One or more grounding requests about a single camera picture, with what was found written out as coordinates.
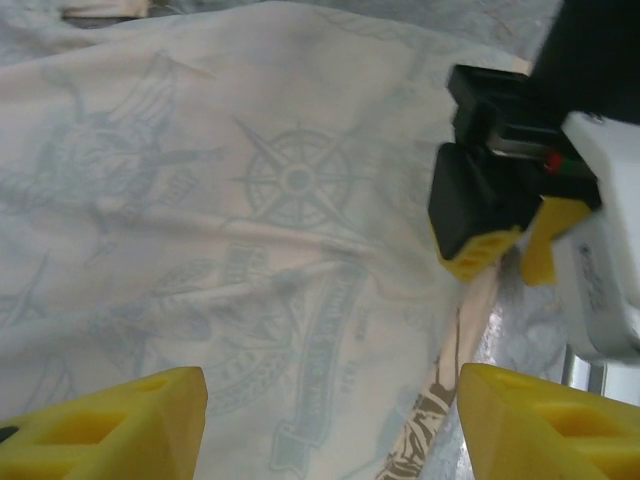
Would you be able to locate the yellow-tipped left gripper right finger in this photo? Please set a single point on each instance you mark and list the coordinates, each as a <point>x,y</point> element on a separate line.
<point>550,440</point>

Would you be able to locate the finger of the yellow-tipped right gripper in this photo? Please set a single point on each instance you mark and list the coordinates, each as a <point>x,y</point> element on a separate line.
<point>475,210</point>
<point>547,225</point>

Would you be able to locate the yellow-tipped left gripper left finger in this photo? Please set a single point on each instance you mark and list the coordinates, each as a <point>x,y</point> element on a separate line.
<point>100,435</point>

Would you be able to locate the peach printed t-shirt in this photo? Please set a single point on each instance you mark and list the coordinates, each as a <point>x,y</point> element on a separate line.
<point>250,150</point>

